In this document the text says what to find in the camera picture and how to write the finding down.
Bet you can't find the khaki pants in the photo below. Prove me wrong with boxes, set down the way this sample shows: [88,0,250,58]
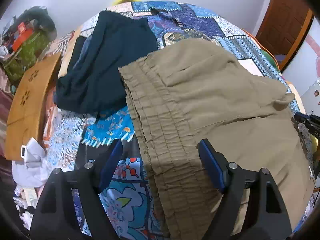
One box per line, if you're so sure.
[119,38,314,239]

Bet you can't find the white crumpled cloth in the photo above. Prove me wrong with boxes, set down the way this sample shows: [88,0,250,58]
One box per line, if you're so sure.
[12,137,49,188]

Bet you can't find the blue patchwork bedsheet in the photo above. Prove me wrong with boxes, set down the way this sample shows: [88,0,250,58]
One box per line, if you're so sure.
[48,1,314,239]

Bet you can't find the brown wooden door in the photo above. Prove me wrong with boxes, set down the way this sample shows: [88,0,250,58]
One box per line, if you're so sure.
[256,0,313,70]

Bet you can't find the wooden headboard panel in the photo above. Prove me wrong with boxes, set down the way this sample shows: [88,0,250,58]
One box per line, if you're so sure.
[4,53,61,161]

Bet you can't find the dark navy garment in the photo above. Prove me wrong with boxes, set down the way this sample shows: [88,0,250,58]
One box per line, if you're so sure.
[56,11,157,114]

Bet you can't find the green patterned bag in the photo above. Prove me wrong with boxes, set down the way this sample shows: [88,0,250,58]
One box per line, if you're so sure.
[3,31,49,83]

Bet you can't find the orange box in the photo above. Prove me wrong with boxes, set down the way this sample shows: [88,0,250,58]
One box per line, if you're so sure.
[12,22,34,51]

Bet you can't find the grey plush toy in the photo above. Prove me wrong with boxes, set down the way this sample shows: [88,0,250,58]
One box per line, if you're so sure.
[19,6,57,41]

